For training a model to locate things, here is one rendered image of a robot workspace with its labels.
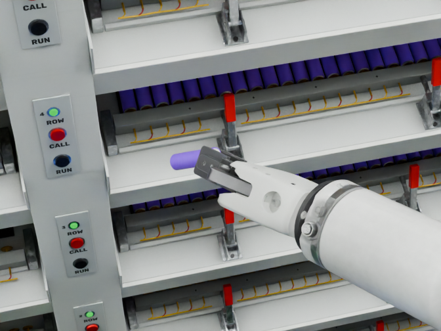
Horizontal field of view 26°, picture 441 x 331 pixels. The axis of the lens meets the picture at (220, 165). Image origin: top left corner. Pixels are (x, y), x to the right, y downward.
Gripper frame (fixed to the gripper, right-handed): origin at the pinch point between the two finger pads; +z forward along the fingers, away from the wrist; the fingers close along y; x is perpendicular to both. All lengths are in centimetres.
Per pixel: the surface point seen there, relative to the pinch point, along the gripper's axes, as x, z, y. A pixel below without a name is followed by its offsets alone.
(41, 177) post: -9.1, 19.4, -7.4
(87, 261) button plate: -19.7, 22.4, 5.7
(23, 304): -29.1, 29.5, 3.5
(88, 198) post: -10.5, 18.6, -0.5
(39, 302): -28.2, 28.4, 5.1
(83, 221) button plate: -13.8, 20.0, 1.1
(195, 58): 9.9, 6.7, -2.3
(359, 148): 5.7, 2.7, 25.4
